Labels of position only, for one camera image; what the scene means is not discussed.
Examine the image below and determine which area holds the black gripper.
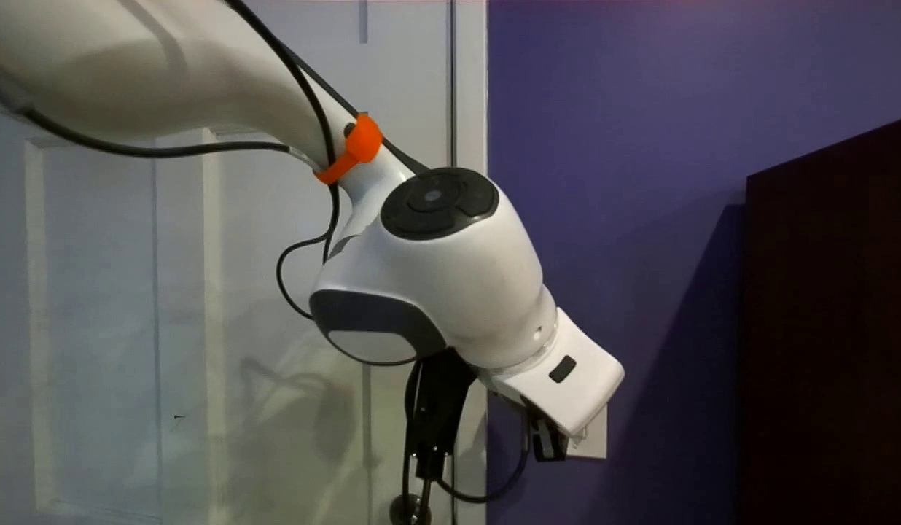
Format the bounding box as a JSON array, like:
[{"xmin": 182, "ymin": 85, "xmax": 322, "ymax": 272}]
[{"xmin": 405, "ymin": 346, "xmax": 479, "ymax": 483}]

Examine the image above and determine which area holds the dark metal door knob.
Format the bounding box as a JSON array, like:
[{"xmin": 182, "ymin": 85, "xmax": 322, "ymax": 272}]
[{"xmin": 387, "ymin": 489, "xmax": 425, "ymax": 525}]

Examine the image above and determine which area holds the white panel door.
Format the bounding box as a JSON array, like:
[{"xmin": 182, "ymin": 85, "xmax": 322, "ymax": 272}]
[{"xmin": 0, "ymin": 0, "xmax": 489, "ymax": 525}]

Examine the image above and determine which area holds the dark wood cabinet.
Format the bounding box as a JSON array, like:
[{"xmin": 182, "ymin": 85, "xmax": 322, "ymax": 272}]
[{"xmin": 740, "ymin": 114, "xmax": 901, "ymax": 525}]

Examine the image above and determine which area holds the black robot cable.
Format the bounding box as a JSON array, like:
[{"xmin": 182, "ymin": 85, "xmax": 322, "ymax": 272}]
[
  {"xmin": 431, "ymin": 427, "xmax": 538, "ymax": 508},
  {"xmin": 0, "ymin": 71, "xmax": 322, "ymax": 164},
  {"xmin": 221, "ymin": 0, "xmax": 351, "ymax": 326}
]

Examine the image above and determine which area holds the orange velcro strap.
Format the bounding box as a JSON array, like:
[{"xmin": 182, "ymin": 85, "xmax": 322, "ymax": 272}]
[{"xmin": 313, "ymin": 112, "xmax": 387, "ymax": 190}]

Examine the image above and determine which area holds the white door frame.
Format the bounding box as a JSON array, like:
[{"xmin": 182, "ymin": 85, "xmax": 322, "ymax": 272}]
[{"xmin": 450, "ymin": 0, "xmax": 492, "ymax": 525}]

